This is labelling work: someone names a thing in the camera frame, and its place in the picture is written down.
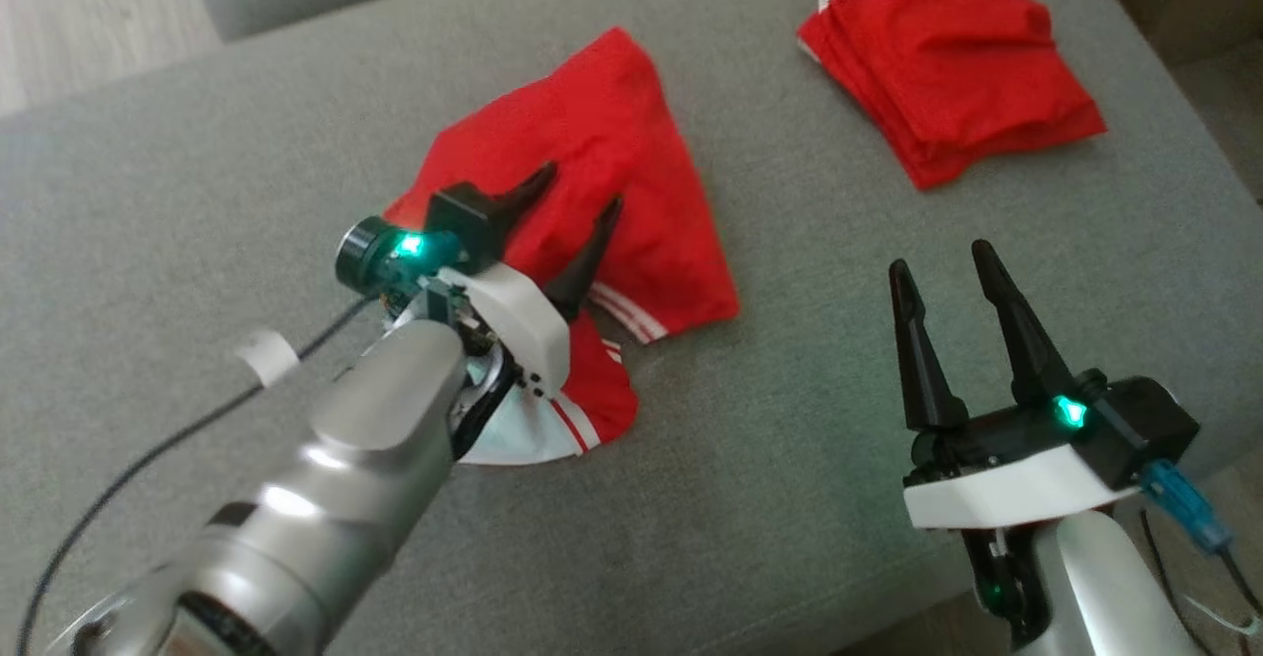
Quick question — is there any red white-trimmed garment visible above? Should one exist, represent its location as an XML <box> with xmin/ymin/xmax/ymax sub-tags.
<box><xmin>796</xmin><ymin>0</ymin><xmax>1108</xmax><ymax>191</ymax></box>

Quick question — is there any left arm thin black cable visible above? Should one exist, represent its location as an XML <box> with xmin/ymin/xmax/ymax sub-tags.
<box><xmin>15</xmin><ymin>296</ymin><xmax>386</xmax><ymax>656</ymax></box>

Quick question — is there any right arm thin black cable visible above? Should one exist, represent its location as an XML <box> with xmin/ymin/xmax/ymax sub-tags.
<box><xmin>1140</xmin><ymin>508</ymin><xmax>1263</xmax><ymax>656</ymax></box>

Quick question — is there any blue cable plug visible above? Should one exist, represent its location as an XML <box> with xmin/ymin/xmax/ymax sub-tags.
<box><xmin>1140</xmin><ymin>459</ymin><xmax>1234</xmax><ymax>550</ymax></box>

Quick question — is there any right gripper white-banded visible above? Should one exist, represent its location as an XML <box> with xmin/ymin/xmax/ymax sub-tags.
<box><xmin>890</xmin><ymin>241</ymin><xmax>1137</xmax><ymax>650</ymax></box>

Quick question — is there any red jersey with white sleeves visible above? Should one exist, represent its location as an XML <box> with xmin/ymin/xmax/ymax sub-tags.
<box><xmin>383</xmin><ymin>27</ymin><xmax>741</xmax><ymax>467</ymax></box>

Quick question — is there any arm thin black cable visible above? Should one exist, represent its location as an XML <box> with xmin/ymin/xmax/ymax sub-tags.
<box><xmin>1140</xmin><ymin>508</ymin><xmax>1263</xmax><ymax>656</ymax></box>
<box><xmin>15</xmin><ymin>296</ymin><xmax>386</xmax><ymax>656</ymax></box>

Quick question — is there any left gripper white-banded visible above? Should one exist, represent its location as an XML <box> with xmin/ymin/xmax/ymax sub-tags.
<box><xmin>393</xmin><ymin>162</ymin><xmax>626</xmax><ymax>462</ymax></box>

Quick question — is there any grey sofa seat cushion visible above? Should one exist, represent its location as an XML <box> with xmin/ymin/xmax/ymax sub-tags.
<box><xmin>0</xmin><ymin>0</ymin><xmax>1263</xmax><ymax>656</ymax></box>

